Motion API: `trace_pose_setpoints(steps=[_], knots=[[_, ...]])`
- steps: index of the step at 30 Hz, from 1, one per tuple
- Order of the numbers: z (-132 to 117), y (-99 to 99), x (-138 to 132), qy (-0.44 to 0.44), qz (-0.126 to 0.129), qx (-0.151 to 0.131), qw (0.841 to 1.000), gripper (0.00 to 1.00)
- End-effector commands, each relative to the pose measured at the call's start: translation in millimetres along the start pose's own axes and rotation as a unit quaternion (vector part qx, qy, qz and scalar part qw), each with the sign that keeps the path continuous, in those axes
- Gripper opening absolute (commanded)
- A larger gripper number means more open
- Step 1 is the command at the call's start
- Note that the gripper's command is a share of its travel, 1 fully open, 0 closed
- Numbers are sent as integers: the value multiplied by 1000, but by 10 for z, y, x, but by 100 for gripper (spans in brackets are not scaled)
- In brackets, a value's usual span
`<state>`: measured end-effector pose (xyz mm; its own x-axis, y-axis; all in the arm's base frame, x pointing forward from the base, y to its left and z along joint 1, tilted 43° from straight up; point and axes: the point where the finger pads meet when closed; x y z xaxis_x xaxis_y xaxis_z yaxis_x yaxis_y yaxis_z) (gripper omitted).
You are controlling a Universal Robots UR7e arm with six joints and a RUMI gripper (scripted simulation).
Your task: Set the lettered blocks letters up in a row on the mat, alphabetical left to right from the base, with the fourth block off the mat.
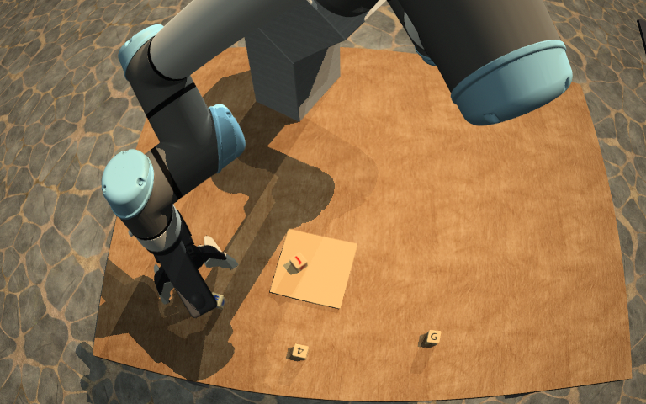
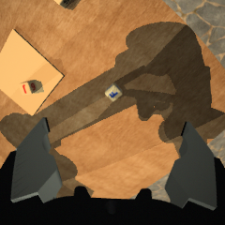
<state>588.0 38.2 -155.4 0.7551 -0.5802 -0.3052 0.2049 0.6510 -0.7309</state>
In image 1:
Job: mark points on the beige letter block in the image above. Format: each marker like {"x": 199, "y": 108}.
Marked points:
{"x": 220, "y": 300}
{"x": 298, "y": 262}
{"x": 300, "y": 351}
{"x": 433, "y": 337}

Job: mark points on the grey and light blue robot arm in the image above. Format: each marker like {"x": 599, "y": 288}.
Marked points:
{"x": 500, "y": 59}

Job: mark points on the light orange mat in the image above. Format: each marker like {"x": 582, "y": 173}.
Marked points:
{"x": 324, "y": 281}

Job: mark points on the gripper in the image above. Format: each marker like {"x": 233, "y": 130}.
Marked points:
{"x": 209, "y": 254}

